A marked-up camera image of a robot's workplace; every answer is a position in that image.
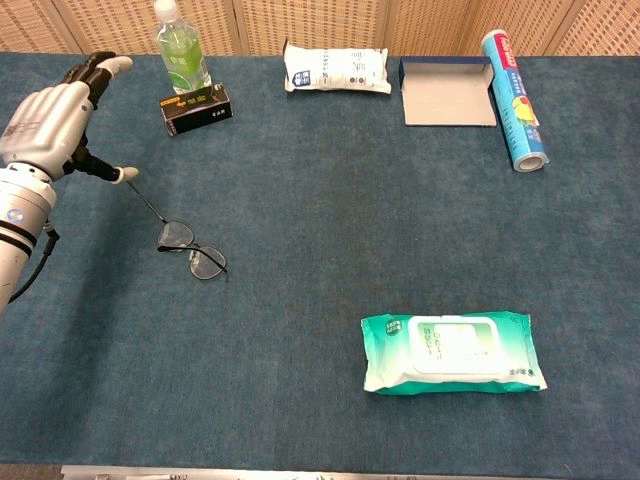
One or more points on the left silver and black robot hand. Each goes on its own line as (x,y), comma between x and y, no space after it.
(45,130)

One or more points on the thin black metal-rimmed eyeglasses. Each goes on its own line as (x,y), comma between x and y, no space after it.
(174,234)

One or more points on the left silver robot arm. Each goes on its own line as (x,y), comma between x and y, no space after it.
(20,210)

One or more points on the clear bottle with green label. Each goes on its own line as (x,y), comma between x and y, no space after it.
(180,55)

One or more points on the small black and orange box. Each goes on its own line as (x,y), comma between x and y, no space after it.
(200,112)

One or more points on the wicker folding screen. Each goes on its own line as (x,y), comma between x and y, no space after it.
(310,20)

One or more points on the blue-grey table cloth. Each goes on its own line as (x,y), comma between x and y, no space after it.
(320,225)

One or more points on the white plastic tissue pack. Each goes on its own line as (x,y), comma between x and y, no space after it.
(335,67)

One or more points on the open blue and grey cardboard box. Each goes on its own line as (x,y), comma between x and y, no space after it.
(445,102)

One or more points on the green and white wet wipes pack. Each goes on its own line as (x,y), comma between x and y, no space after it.
(450,350)

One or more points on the blue cling wrap roll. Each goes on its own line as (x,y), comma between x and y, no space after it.
(515,100)

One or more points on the silver metal rail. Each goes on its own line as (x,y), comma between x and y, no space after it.
(350,475)

